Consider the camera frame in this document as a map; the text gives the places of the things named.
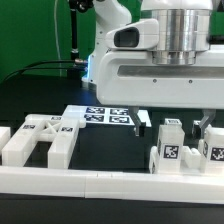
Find white thin cable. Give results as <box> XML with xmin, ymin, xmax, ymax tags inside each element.
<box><xmin>53</xmin><ymin>0</ymin><xmax>64</xmax><ymax>78</ymax></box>

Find white U-shaped fence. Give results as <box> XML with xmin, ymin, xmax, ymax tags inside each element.
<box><xmin>0</xmin><ymin>126</ymin><xmax>224</xmax><ymax>205</ymax></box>

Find white tagged cube left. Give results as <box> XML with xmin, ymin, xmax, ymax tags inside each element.
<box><xmin>164</xmin><ymin>118</ymin><xmax>182</xmax><ymax>127</ymax></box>

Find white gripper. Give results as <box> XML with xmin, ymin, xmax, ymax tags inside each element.
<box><xmin>96</xmin><ymin>45</ymin><xmax>224</xmax><ymax>139</ymax></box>

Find white chair seat part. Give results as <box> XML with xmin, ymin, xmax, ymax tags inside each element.
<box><xmin>149</xmin><ymin>145</ymin><xmax>201</xmax><ymax>175</ymax></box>

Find black cables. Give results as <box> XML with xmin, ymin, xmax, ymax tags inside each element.
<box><xmin>0</xmin><ymin>58</ymin><xmax>89</xmax><ymax>84</ymax></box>

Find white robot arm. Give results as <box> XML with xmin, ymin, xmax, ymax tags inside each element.
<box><xmin>88</xmin><ymin>0</ymin><xmax>224</xmax><ymax>129</ymax></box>

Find white chair back frame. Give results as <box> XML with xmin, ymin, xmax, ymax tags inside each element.
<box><xmin>2</xmin><ymin>114</ymin><xmax>86</xmax><ymax>169</ymax></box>

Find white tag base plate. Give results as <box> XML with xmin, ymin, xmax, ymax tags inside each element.
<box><xmin>62</xmin><ymin>104</ymin><xmax>153</xmax><ymax>128</ymax></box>

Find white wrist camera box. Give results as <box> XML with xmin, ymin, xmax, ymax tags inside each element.
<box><xmin>105</xmin><ymin>19</ymin><xmax>159</xmax><ymax>50</ymax></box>

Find black camera stand pole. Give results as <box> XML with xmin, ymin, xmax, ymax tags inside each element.
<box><xmin>67</xmin><ymin>0</ymin><xmax>93</xmax><ymax>81</ymax></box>

